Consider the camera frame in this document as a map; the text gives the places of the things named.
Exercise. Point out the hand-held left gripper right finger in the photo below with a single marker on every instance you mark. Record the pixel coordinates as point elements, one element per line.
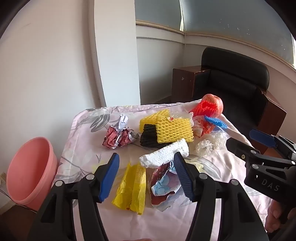
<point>185,178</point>

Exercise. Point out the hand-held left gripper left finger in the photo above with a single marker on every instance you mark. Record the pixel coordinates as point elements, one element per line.
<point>108,178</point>

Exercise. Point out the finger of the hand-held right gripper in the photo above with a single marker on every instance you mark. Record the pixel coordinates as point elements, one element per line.
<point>238,148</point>
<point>263,139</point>

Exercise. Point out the white styrofoam piece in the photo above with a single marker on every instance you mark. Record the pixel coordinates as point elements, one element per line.
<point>159,155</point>

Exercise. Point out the black foam net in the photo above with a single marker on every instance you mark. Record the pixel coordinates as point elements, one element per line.
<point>148,136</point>

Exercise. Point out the pink plastic basin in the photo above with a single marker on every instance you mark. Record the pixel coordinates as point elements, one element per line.
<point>27,166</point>

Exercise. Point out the person's right hand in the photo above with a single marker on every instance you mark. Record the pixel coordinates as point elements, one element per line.
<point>274,213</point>

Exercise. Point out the yellow plastic bag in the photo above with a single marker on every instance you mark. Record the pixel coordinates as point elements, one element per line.
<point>129,190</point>

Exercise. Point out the crumpled cartoon print wrapper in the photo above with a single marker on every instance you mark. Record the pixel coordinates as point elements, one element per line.
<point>161,185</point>

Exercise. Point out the crumpled clear plastic wrap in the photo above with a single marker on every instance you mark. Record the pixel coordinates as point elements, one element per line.
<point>208,143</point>

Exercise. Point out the blue foam net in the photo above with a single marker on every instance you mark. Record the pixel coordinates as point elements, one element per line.
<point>216,121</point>

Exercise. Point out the pink floral cloth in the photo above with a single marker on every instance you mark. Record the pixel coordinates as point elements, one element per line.
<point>85,143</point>

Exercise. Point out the crumpled red silver wrapper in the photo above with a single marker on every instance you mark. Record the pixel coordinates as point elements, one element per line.
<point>115,136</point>

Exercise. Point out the orange white plastic bag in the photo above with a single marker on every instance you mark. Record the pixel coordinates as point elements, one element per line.
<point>201,126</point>

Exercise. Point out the large yellow foam net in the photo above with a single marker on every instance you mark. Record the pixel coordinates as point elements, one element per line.
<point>173,131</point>

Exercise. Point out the orange foam net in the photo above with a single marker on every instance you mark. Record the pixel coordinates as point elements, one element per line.
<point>203,109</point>

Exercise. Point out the red apple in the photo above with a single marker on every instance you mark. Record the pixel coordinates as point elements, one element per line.
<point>214,99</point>

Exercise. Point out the clear plastic bag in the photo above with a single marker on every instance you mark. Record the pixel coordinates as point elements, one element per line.
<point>180,115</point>

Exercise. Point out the small yellow foam net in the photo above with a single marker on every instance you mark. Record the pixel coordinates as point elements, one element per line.
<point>148,120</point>

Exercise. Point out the black armchair with wooden arms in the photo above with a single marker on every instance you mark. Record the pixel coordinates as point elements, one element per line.
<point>231,76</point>

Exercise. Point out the frosted glass window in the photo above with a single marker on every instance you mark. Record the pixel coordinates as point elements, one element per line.
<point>231,18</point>

